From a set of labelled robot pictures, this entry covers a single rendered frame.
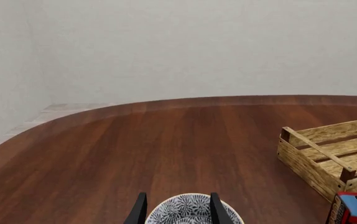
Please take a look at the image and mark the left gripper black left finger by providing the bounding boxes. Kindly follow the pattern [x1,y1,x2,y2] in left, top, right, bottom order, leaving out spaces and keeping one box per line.
[125,192,148,224]

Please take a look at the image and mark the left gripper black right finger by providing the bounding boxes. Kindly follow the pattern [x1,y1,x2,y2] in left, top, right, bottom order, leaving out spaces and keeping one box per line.
[210,192,233,224]

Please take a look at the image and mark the wooden slat tray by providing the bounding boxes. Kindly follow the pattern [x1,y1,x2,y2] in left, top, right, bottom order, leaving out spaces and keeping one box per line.
[277,116,357,203]

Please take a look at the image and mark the blue-white patterned bowl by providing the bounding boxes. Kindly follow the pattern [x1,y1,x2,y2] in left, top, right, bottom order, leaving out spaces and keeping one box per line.
[145,192,245,224]

